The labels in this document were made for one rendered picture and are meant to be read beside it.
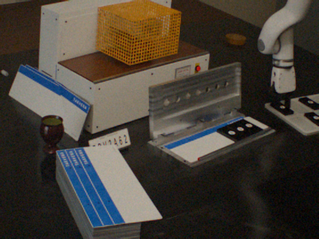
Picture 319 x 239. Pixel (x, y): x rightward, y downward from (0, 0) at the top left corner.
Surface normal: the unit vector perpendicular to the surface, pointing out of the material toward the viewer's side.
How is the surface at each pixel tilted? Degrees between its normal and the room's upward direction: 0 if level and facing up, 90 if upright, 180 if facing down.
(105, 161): 0
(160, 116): 81
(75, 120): 69
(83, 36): 90
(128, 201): 0
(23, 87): 63
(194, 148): 0
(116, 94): 90
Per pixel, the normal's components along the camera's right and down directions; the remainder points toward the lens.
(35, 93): -0.58, -0.17
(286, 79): 0.52, 0.24
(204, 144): 0.09, -0.89
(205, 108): 0.69, 0.23
